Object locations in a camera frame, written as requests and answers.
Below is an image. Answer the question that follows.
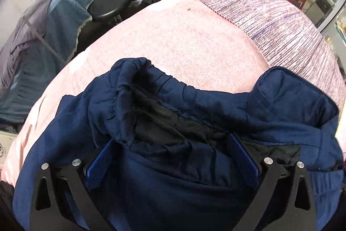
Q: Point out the pink bed sheet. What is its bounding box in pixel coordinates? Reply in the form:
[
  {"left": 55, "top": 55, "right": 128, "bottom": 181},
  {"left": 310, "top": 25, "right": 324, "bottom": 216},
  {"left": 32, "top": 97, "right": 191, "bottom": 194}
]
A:
[{"left": 2, "top": 0, "right": 271, "bottom": 186}]

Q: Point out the black round stool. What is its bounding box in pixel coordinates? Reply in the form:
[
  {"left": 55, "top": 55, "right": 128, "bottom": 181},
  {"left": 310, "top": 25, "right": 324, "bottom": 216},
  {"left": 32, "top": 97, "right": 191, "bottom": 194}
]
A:
[{"left": 87, "top": 0, "right": 134, "bottom": 24}]

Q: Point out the navy blue jacket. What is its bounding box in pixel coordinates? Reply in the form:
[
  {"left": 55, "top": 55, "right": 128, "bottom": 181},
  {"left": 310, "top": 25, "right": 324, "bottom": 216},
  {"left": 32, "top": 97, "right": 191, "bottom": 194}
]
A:
[{"left": 12, "top": 57, "right": 345, "bottom": 231}]

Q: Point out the mauve striped blanket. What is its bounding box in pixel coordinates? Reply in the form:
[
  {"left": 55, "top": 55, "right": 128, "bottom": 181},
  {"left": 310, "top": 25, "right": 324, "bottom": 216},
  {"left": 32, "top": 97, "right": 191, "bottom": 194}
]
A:
[{"left": 189, "top": 0, "right": 346, "bottom": 108}]

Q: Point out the blue grey quilt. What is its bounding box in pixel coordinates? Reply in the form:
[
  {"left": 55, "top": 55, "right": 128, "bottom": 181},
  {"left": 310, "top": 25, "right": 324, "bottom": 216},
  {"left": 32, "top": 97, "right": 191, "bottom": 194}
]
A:
[{"left": 0, "top": 0, "right": 94, "bottom": 127}]

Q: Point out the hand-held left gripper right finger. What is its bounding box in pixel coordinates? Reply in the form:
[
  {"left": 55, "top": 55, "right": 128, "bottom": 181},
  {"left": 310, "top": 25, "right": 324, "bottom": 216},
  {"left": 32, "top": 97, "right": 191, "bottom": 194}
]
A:
[{"left": 227, "top": 134, "right": 317, "bottom": 231}]

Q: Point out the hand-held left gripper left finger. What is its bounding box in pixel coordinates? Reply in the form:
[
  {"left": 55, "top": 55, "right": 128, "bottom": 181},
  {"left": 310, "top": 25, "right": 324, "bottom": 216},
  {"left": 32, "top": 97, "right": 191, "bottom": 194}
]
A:
[{"left": 31, "top": 139, "right": 115, "bottom": 231}]

